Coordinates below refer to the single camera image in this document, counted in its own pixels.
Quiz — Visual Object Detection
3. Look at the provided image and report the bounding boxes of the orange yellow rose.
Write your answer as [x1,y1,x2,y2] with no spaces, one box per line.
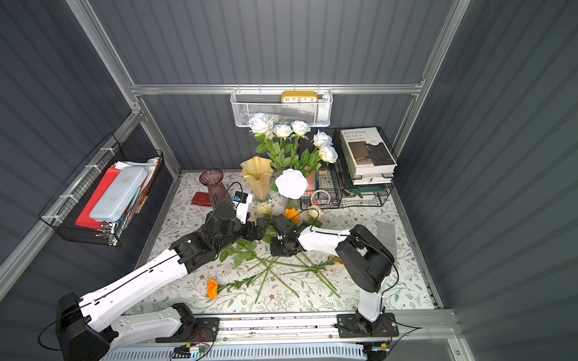
[284,208,300,224]

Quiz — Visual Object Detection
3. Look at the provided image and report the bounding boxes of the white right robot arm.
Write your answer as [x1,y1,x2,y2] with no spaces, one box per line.
[270,215,394,323]

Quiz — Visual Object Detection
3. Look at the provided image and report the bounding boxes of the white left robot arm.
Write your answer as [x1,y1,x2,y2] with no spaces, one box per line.
[54,218,270,360]

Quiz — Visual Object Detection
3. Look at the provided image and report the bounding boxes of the red wallet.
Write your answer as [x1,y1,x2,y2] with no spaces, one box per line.
[191,192,212,207]

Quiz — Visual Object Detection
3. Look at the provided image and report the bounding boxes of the yellow ruffled vase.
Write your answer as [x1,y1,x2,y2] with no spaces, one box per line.
[241,156,274,201]

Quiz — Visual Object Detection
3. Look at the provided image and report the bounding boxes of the masking tape roll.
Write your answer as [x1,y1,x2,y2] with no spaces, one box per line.
[310,190,332,208]

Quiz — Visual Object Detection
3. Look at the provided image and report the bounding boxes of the purple glass vase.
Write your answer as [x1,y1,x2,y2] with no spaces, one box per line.
[200,168,232,208]

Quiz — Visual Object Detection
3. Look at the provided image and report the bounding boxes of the orange flower lower left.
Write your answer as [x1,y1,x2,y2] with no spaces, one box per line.
[207,278,219,299]

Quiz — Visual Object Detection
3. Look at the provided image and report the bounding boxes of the grey flat card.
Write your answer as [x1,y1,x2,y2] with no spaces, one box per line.
[376,222,397,257]

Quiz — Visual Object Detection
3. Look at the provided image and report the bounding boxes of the white hardcover book stack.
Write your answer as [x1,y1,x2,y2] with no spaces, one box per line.
[340,127,397,185]

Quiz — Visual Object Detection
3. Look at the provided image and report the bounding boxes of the white plastic case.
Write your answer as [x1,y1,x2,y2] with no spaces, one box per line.
[90,166,148,222]

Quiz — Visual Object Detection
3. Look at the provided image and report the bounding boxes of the red folder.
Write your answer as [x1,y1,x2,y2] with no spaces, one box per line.
[75,168,120,230]

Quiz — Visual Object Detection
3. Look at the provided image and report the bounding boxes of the black wire desk organizer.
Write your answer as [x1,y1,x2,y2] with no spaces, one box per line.
[302,126,397,208]

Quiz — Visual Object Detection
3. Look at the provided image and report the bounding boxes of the white wire wall basket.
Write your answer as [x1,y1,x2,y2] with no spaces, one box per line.
[230,88,334,127]

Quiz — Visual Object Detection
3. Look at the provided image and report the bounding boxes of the black wire wall basket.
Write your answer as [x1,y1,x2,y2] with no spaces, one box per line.
[40,138,164,247]

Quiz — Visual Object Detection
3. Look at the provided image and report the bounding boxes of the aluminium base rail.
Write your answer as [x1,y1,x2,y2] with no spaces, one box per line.
[104,309,474,360]

